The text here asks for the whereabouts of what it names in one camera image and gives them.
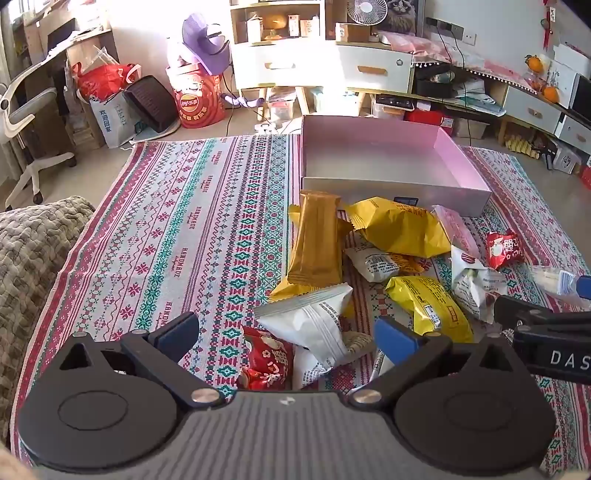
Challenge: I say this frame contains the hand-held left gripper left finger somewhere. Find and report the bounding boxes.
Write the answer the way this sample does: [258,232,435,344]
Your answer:
[51,313,227,410]

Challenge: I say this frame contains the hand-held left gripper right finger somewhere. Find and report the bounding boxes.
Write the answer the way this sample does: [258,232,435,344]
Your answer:
[348,318,525,408]

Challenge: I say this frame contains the clear plastic snack packet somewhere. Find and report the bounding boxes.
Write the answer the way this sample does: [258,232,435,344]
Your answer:
[526,264,591,308]

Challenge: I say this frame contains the yellow black-print snack packet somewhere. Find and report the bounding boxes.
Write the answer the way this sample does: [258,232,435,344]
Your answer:
[385,275,475,344]

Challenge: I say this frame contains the white red-fruit snack packet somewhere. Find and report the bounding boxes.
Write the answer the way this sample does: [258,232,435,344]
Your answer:
[450,244,509,324]

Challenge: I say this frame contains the small red snack packet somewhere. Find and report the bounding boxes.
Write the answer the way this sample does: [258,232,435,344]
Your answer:
[236,325,295,391]
[486,231,526,271]

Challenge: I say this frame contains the small white orange snack packet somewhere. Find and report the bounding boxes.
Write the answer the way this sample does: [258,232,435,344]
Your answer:
[344,244,426,283]

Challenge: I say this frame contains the white grey snack packet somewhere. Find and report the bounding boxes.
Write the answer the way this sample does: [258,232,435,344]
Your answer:
[253,284,354,370]

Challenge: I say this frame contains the white green snack packet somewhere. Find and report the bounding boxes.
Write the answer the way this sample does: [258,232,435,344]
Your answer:
[291,344,342,391]

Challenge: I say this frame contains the pink snack packet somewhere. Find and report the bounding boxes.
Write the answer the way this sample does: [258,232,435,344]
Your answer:
[431,204,483,266]

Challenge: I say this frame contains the large yellow crinkled snack packet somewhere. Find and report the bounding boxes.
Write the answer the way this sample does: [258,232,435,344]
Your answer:
[344,197,452,259]

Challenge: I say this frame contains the bright yellow snack packet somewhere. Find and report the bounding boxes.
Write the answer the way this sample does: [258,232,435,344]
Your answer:
[269,203,324,304]

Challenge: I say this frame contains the long golden snack packet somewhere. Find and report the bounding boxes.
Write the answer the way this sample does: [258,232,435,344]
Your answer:
[281,190,354,287]

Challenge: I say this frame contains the pink cardboard box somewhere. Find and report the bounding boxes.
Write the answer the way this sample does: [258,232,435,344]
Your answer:
[299,115,494,217]

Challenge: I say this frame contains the patterned woven mat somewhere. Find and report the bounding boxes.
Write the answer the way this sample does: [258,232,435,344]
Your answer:
[9,134,591,476]

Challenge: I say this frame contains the yellow tray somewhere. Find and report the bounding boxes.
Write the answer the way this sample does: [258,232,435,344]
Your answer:
[505,134,541,160]

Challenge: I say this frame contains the beige knitted blanket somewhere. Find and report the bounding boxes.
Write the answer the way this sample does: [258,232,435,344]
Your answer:
[0,196,96,444]

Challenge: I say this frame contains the low white drawer cabinet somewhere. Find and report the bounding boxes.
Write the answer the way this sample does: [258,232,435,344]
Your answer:
[489,69,591,155]

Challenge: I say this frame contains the white storage box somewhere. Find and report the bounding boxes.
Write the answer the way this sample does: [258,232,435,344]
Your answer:
[455,117,490,140]

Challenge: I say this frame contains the black screen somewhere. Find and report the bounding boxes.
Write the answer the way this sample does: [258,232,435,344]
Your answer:
[570,74,591,123]

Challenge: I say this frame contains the red box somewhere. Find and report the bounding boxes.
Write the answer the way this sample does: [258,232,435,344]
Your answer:
[406,108,455,129]

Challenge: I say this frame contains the pile of papers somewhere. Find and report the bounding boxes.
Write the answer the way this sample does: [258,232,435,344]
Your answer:
[455,74,509,116]

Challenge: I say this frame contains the white shopping bag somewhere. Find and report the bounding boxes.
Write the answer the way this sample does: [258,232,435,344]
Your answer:
[88,90,144,149]

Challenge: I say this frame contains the clear storage bin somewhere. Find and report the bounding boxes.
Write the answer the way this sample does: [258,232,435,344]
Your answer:
[372,102,407,121]

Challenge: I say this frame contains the white cardboard box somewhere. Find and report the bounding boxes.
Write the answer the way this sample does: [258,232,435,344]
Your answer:
[551,41,591,79]

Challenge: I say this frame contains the brown plastic basket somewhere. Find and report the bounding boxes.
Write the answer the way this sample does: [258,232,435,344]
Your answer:
[122,75,180,134]

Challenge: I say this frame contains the red snack bucket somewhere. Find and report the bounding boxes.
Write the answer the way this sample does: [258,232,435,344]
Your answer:
[166,65,227,127]

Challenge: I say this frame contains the black flat device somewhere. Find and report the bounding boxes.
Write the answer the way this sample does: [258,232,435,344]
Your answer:
[375,93,416,109]

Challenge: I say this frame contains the black case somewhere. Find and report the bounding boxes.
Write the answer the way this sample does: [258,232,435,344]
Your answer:
[416,65,458,99]

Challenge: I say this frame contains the purple floor object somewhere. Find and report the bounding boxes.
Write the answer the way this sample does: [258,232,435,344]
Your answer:
[222,91,264,109]

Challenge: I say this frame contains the clear plastic bin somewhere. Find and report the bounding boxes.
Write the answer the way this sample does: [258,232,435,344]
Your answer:
[268,90,298,121]

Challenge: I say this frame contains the red hanging ornament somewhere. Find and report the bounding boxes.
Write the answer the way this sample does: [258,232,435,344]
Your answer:
[541,0,555,51]

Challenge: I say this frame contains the red plastic bag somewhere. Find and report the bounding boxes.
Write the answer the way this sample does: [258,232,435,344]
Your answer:
[71,62,141,102]

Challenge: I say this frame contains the white office chair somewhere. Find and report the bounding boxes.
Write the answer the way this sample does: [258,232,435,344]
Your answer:
[0,60,77,210]

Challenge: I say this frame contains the pink cloth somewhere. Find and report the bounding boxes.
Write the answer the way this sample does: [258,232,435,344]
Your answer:
[376,30,546,90]

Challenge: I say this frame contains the wooden cabinet with white drawers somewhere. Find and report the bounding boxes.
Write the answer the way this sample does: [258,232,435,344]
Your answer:
[228,0,416,116]

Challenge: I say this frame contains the purple sun hat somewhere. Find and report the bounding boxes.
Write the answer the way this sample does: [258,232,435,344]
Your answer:
[166,13,232,77]

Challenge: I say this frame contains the wooden desk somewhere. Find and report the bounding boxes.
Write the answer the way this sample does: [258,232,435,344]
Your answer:
[9,0,114,153]

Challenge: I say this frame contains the small cardboard box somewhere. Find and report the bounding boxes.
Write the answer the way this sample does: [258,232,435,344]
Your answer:
[335,22,371,43]

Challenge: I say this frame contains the cat picture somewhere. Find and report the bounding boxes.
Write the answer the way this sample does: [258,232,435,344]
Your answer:
[385,0,426,37]

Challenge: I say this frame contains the white desk fan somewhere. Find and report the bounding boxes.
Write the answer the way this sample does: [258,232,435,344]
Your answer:
[346,0,389,26]

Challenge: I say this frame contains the wall sockets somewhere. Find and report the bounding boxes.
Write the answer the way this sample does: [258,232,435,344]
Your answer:
[425,16,476,47]

